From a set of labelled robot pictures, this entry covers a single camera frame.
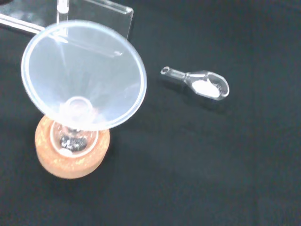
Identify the translucent plastic funnel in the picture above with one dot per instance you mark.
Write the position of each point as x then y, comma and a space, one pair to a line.
77, 66

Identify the black cloth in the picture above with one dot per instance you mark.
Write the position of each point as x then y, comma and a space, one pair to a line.
200, 153

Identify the round-bottom glass flask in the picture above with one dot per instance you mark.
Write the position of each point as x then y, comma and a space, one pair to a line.
73, 141

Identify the clear acrylic funnel stand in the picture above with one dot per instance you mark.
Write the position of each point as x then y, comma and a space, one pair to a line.
105, 14

